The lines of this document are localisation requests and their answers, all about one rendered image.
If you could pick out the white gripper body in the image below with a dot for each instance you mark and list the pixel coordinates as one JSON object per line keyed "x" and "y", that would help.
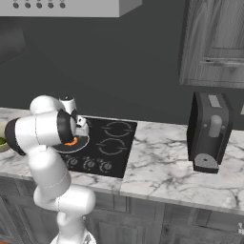
{"x": 82, "y": 130}

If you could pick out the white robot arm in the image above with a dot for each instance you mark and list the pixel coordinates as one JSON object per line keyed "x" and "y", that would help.
{"x": 47, "y": 165}

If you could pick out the orange shrimp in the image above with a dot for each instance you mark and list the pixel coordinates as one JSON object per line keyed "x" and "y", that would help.
{"x": 72, "y": 142}

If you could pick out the grey round pan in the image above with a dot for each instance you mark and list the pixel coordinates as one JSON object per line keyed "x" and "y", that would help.
{"x": 82, "y": 144}

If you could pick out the black hob knob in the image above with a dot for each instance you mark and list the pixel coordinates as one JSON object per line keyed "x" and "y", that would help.
{"x": 72, "y": 161}
{"x": 105, "y": 166}
{"x": 89, "y": 164}

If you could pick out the black hob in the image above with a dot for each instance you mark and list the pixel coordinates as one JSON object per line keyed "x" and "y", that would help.
{"x": 120, "y": 158}

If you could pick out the beige bowl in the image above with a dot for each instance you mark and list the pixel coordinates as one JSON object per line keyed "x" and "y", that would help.
{"x": 4, "y": 127}

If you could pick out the dark grey coffee machine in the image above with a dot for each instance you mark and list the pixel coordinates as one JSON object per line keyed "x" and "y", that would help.
{"x": 203, "y": 133}

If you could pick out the grey range hood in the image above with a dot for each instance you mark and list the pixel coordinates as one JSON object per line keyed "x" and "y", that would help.
{"x": 79, "y": 8}

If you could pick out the grey wooden base cabinets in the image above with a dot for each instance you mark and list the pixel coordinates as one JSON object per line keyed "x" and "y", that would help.
{"x": 178, "y": 222}

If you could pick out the grey wooden wall cupboard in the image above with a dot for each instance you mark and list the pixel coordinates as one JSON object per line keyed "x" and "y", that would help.
{"x": 216, "y": 35}

